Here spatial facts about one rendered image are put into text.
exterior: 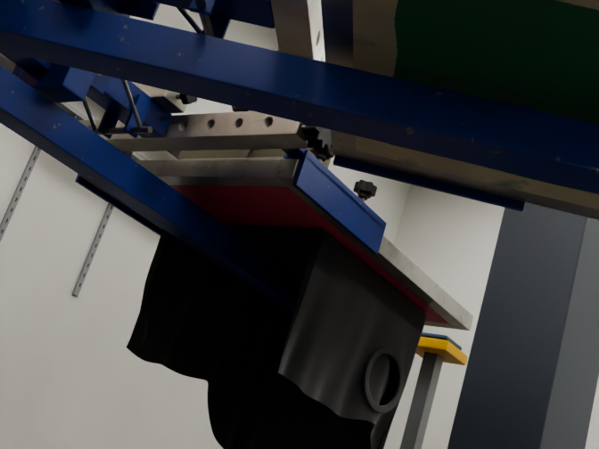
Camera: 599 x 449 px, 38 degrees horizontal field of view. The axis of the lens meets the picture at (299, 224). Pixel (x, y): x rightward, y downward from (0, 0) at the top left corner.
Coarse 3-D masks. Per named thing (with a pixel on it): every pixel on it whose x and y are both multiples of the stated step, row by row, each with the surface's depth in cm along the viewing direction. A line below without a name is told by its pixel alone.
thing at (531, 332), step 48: (528, 240) 168; (576, 240) 162; (528, 288) 164; (576, 288) 159; (480, 336) 165; (528, 336) 159; (576, 336) 159; (480, 384) 161; (528, 384) 155; (576, 384) 159; (480, 432) 157; (528, 432) 151; (576, 432) 159
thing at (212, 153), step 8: (184, 152) 195; (192, 152) 193; (200, 152) 192; (208, 152) 190; (216, 152) 189; (224, 152) 187; (232, 152) 186; (240, 152) 184; (256, 152) 182; (264, 152) 180; (272, 152) 179; (280, 152) 178; (312, 152) 173; (328, 160) 172
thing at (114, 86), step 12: (108, 84) 149; (120, 84) 152; (132, 84) 154; (96, 96) 152; (108, 96) 150; (120, 96) 152; (132, 96) 154; (144, 96) 156; (108, 108) 155; (120, 108) 153; (156, 108) 158; (120, 120) 159; (144, 120) 156; (156, 120) 159; (168, 120) 161; (156, 132) 159
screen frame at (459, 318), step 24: (168, 168) 169; (192, 168) 165; (216, 168) 161; (240, 168) 157; (264, 168) 154; (288, 168) 150; (384, 240) 174; (384, 264) 178; (408, 264) 182; (408, 288) 189; (432, 288) 191; (456, 312) 200
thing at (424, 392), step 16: (416, 352) 231; (432, 352) 226; (448, 352) 221; (432, 368) 224; (416, 384) 225; (432, 384) 224; (416, 400) 223; (432, 400) 224; (416, 416) 221; (416, 432) 219; (400, 448) 220; (416, 448) 219
